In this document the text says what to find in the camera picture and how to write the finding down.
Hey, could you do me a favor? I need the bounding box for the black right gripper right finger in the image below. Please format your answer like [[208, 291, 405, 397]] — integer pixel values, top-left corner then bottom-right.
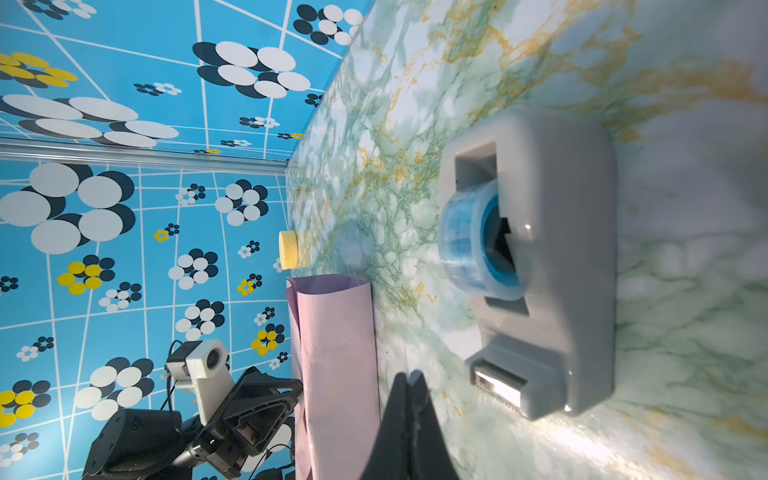
[[409, 370, 459, 480]]

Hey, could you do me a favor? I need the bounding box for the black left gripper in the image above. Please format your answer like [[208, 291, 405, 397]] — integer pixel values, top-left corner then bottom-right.
[[173, 367, 303, 479]]

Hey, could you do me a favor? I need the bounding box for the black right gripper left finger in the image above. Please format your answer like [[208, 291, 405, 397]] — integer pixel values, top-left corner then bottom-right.
[[360, 373, 413, 480]]

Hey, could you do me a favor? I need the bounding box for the purple wrapping paper sheet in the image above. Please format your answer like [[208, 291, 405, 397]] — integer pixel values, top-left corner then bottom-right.
[[286, 274, 380, 479]]

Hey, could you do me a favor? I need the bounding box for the small grey white device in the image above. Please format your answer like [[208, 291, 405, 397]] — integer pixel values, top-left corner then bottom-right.
[[439, 107, 617, 421]]

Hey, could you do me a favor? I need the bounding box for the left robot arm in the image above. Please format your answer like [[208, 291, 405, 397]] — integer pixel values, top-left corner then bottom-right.
[[82, 367, 303, 479]]

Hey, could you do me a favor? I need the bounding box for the yellow round sponge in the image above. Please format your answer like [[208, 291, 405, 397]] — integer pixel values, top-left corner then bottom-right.
[[278, 230, 310, 271]]

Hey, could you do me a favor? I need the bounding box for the blue clear tape roll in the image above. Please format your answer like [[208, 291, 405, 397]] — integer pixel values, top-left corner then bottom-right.
[[438, 180, 523, 301]]

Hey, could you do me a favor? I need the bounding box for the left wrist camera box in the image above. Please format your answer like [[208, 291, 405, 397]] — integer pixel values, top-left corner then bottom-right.
[[165, 340, 235, 425]]

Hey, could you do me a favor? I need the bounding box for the aluminium frame post left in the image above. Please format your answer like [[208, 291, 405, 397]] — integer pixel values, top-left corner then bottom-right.
[[1, 137, 287, 175]]

